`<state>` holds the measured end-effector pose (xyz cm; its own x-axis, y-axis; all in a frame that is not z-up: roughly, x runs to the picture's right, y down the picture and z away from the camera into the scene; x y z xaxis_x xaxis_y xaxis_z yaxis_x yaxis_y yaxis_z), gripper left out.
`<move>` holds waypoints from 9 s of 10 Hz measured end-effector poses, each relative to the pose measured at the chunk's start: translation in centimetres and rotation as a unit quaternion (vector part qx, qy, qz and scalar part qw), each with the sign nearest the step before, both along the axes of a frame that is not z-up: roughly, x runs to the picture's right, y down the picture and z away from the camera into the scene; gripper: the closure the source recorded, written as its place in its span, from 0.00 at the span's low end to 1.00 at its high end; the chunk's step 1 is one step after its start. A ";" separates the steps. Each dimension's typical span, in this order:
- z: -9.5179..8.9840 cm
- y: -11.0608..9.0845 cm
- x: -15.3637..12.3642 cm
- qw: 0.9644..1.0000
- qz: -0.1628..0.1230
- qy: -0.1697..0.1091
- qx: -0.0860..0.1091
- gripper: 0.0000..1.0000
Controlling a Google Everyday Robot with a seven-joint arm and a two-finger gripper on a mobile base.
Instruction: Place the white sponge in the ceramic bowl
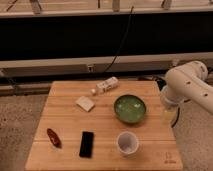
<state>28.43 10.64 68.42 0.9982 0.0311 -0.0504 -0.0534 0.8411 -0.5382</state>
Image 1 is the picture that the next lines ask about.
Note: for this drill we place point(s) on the white sponge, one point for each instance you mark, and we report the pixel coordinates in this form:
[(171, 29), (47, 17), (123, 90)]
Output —
[(85, 103)]

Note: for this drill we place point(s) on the black rectangular phone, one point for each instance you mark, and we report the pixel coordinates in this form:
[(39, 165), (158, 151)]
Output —
[(86, 146)]

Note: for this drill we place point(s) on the dark red chili pepper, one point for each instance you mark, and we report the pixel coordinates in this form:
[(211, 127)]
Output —
[(54, 138)]

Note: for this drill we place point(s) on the wooden cutting board table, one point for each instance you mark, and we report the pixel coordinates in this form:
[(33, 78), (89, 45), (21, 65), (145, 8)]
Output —
[(157, 150)]

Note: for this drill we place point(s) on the white paper cup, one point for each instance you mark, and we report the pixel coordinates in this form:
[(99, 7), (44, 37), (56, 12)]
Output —
[(127, 143)]

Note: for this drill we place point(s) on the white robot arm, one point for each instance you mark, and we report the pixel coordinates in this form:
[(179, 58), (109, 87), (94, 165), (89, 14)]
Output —
[(186, 82)]

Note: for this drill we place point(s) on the green ceramic bowl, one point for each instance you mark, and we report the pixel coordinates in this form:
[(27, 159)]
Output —
[(129, 109)]

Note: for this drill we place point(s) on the white small bottle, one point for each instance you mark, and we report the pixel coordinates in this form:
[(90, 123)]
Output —
[(105, 86)]

